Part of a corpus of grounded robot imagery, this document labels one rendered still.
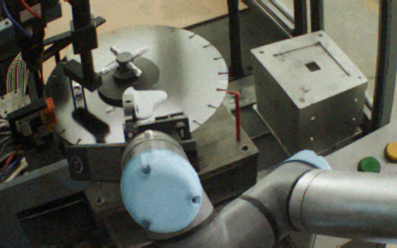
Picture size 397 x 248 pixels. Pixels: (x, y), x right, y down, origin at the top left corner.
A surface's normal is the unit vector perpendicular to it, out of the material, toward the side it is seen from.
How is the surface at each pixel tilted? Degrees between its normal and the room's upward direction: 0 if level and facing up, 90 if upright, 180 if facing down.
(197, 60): 0
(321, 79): 0
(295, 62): 0
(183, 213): 55
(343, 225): 86
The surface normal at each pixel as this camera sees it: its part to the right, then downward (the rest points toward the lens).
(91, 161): -0.40, 0.18
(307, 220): -0.79, 0.41
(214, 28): -0.05, -0.72
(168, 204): 0.11, 0.16
